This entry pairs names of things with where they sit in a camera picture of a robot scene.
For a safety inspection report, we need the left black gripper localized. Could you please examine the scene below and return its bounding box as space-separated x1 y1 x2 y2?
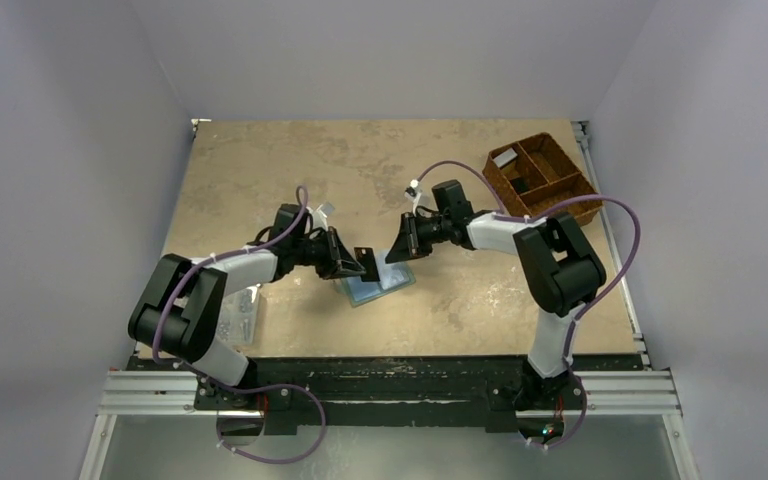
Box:
291 226 364 280

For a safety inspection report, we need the black credit card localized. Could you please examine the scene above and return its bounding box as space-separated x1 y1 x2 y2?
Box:
354 247 380 283

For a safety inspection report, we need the green card holder wallet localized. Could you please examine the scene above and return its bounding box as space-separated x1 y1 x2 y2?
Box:
335 250 416 307

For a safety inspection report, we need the brown woven divided basket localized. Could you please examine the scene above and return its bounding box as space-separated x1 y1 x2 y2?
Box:
482 132 596 217

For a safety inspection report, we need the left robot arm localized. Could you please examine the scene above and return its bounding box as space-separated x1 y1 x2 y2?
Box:
127 204 366 409

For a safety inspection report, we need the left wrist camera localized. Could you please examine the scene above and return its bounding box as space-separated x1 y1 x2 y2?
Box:
311 202 335 230

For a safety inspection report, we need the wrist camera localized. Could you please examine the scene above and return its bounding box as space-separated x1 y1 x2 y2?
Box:
311 202 335 230
404 179 422 202

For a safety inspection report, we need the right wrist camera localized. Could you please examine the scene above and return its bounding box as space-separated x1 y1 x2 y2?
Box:
404 179 422 202

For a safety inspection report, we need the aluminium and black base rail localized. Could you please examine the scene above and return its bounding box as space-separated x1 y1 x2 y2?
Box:
99 356 680 435

